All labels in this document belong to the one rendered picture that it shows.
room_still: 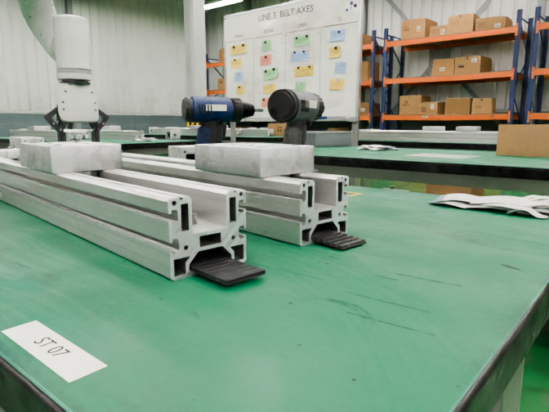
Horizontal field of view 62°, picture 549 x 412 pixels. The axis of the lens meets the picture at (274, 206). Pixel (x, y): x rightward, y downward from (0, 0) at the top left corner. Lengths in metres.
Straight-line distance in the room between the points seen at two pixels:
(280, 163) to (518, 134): 1.96
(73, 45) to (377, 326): 1.09
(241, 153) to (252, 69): 3.80
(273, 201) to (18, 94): 12.55
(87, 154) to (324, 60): 3.30
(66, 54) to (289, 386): 1.12
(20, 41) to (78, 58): 11.93
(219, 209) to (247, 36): 4.05
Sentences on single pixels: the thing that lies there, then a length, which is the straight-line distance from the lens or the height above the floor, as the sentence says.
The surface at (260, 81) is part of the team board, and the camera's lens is 4.36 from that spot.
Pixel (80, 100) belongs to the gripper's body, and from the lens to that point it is 1.31.
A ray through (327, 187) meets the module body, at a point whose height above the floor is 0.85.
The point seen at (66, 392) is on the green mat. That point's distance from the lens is 0.32.
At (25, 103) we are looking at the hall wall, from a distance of 13.10.
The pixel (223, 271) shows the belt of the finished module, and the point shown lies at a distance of 0.47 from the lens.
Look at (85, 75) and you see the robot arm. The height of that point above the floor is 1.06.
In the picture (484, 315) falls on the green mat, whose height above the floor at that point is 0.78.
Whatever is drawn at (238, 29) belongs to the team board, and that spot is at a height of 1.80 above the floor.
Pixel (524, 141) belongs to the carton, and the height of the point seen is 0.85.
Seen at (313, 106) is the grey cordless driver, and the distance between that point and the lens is 0.88.
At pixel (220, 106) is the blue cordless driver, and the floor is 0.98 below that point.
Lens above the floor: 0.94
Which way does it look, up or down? 10 degrees down
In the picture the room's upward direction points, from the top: straight up
